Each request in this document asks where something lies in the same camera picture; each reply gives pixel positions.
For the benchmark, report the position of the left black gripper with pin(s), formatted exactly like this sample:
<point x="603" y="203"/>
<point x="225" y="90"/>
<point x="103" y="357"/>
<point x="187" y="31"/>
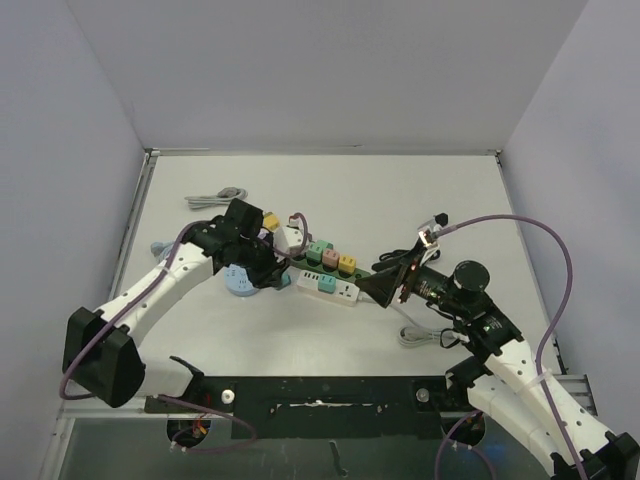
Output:
<point x="271" y="273"/>

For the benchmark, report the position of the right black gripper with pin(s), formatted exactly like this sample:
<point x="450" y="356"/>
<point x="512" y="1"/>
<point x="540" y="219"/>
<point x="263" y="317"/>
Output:
<point x="382" y="285"/>

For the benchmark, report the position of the yellow plug adapter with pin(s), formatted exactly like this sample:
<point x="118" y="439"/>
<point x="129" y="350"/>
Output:
<point x="347" y="264"/>
<point x="271" y="222"/>

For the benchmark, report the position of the green plug adapter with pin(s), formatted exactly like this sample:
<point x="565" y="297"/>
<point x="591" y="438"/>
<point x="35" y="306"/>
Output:
<point x="315" y="250"/>

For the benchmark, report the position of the pink plug adapter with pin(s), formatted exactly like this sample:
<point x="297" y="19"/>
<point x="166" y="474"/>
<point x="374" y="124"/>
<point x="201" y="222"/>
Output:
<point x="330" y="258"/>

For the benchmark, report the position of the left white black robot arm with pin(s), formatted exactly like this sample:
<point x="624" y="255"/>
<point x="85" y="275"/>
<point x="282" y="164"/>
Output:
<point x="101" y="351"/>

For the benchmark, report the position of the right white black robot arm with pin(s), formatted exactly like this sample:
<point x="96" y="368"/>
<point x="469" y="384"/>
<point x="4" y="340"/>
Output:
<point x="501" y="378"/>

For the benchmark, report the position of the round blue power strip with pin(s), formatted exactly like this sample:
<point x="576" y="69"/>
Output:
<point x="237" y="282"/>

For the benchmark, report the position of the green power strip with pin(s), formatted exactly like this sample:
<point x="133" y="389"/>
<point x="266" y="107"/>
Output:
<point x="302" y="263"/>

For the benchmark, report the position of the white power strip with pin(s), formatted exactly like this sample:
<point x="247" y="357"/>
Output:
<point x="346" y="293"/>

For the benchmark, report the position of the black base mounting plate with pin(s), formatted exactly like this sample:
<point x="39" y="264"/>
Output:
<point x="335" y="407"/>

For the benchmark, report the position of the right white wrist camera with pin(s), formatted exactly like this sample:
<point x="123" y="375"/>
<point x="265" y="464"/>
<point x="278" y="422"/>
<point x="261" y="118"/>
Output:
<point x="427" y="236"/>

